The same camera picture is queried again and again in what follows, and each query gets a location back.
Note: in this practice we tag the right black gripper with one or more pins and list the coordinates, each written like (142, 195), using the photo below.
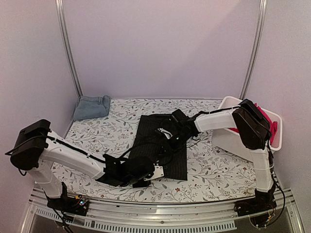
(167, 148)

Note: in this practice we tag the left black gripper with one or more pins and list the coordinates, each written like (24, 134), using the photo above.
(147, 184)

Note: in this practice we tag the black striped garment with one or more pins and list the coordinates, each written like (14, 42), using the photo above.
(152, 144)

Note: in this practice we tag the light blue denim skirt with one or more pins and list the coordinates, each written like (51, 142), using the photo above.
(91, 107)

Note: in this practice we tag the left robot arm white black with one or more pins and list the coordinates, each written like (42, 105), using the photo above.
(37, 143)

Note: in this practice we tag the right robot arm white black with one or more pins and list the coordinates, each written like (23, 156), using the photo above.
(261, 158)

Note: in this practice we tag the floral patterned table mat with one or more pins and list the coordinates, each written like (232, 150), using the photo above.
(213, 173)

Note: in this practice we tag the red garment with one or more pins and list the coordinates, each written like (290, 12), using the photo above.
(254, 126)

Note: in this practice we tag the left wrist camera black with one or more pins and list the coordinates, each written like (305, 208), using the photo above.
(158, 172)

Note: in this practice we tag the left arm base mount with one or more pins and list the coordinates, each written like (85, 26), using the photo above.
(77, 205)

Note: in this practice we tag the aluminium front rail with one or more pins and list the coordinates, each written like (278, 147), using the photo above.
(118, 216)

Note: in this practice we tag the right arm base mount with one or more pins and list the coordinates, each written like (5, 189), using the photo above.
(262, 202)

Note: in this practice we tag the right aluminium frame post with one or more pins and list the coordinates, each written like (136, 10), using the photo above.
(255, 47)

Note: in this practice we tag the aluminium frame post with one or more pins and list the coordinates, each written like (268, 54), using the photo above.
(255, 47)
(66, 43)

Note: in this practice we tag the left aluminium frame post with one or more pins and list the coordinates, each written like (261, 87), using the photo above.
(66, 43)

